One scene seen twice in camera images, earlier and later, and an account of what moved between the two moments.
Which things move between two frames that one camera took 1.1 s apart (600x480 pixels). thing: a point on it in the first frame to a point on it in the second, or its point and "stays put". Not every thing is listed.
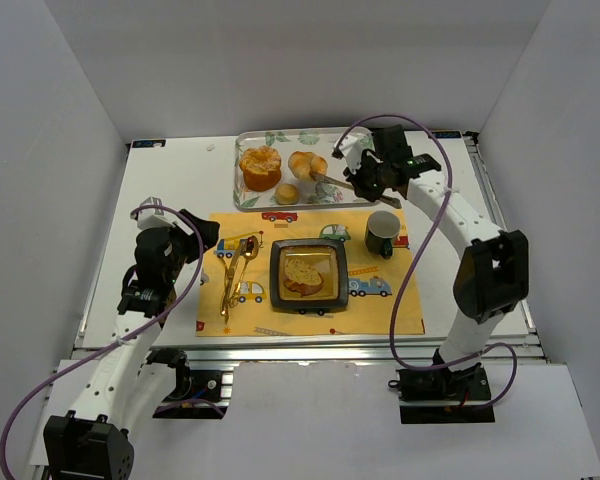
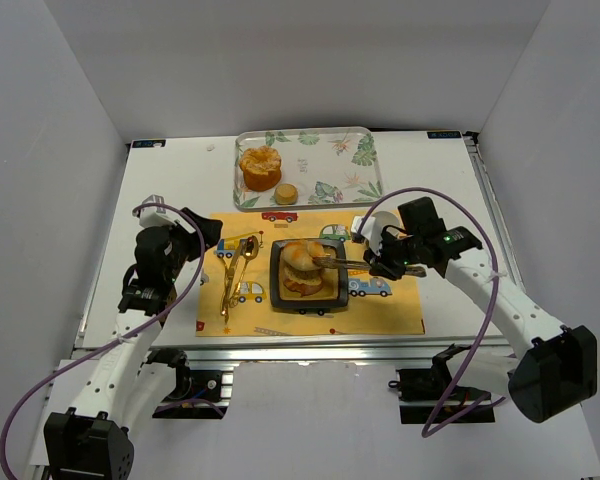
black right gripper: (365, 176) to (384, 262)
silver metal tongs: (392, 202) to (332, 261)
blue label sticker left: (159, 143) stays put
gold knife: (232, 276) stays put
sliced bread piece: (301, 277) stays put
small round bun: (286, 194) stays put
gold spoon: (250, 251) stays put
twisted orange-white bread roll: (302, 163) to (299, 254)
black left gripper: (189, 235) stays put
